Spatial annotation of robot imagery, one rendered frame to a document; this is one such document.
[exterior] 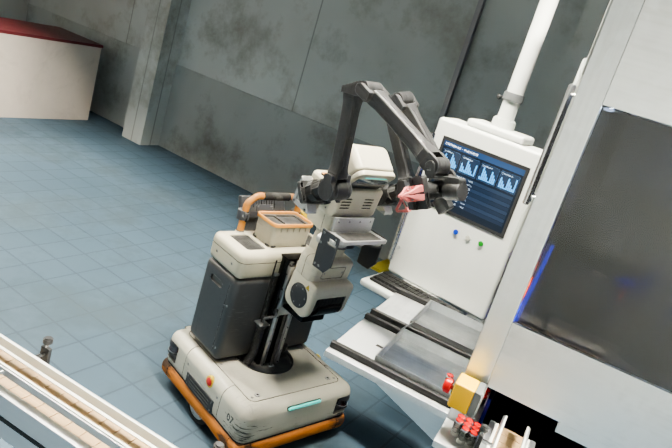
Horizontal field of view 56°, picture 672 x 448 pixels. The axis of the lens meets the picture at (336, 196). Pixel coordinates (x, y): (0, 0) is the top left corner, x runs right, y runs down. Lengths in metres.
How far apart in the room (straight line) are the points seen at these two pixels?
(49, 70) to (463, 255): 5.24
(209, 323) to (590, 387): 1.67
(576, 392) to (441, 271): 1.19
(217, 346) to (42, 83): 4.73
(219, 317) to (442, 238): 1.02
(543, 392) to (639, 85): 0.80
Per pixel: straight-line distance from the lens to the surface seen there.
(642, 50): 1.63
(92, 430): 1.34
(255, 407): 2.68
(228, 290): 2.71
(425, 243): 2.83
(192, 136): 6.74
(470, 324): 2.47
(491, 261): 2.72
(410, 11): 5.42
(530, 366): 1.76
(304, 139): 5.83
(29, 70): 6.98
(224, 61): 6.49
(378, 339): 2.11
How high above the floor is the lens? 1.81
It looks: 15 degrees down
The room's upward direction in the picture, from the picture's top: 17 degrees clockwise
